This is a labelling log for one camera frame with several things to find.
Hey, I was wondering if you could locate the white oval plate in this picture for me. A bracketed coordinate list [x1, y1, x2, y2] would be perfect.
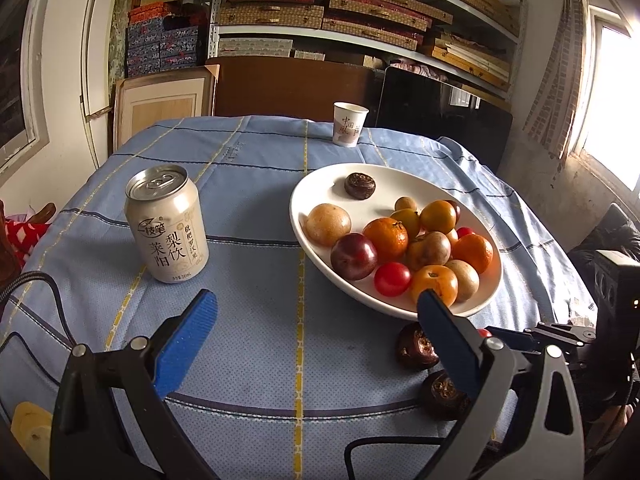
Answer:
[290, 162, 502, 320]

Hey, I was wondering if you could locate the orange persimmon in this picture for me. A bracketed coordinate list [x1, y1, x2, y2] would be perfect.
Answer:
[409, 266, 458, 307]
[420, 200, 458, 234]

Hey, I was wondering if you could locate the brown round fruit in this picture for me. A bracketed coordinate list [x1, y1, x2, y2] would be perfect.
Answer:
[305, 203, 352, 247]
[446, 259, 480, 302]

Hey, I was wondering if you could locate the small red tomato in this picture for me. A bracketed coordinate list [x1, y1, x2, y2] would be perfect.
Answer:
[457, 226, 474, 238]

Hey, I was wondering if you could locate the stack of blue patterned boxes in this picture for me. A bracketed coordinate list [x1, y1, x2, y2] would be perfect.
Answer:
[126, 2, 204, 78]

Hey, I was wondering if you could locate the metal storage shelf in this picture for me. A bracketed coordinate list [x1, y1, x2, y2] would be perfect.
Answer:
[207, 0, 523, 104]

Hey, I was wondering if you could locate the yellow-orange persimmon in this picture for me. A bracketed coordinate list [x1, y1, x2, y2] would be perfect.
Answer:
[390, 208, 421, 240]

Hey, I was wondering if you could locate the large orange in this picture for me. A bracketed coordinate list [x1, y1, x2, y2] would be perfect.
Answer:
[451, 233, 494, 274]

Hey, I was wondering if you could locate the dark purple plum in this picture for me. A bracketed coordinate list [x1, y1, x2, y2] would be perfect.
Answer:
[330, 233, 378, 281]

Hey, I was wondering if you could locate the person's right hand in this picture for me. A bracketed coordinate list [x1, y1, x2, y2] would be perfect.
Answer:
[586, 404, 634, 455]

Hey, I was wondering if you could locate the white paper cup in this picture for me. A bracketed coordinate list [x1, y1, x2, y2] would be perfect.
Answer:
[332, 102, 369, 148]

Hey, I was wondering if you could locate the brown wooden cabinet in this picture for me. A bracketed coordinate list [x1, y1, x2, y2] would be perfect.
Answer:
[207, 56, 384, 127]

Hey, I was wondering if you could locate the small brown kiwi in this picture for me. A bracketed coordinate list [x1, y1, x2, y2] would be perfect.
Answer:
[394, 196, 419, 211]

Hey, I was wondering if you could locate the bright window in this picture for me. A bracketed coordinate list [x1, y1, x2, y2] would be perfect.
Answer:
[574, 6, 639, 206]

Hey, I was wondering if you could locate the window with white frame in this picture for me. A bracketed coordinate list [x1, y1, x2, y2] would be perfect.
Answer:
[1, 0, 49, 181]

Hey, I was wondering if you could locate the large yellow-brown pear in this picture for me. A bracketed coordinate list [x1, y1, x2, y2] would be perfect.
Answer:
[406, 232, 451, 272]

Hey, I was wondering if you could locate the small mandarin orange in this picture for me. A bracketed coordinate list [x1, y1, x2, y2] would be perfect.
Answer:
[362, 217, 409, 263]

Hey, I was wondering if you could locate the small dark plum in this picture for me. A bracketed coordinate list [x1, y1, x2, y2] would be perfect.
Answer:
[446, 200, 461, 223]

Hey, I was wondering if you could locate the white beverage can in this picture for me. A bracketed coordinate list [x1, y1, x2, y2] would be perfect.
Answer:
[125, 164, 208, 284]

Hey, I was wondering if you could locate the framed wooden board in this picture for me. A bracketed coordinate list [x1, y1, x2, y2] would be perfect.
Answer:
[112, 64, 220, 152]

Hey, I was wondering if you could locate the dark mangosteen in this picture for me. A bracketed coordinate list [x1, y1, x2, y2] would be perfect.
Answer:
[419, 370, 471, 422]
[394, 322, 439, 370]
[344, 172, 376, 200]

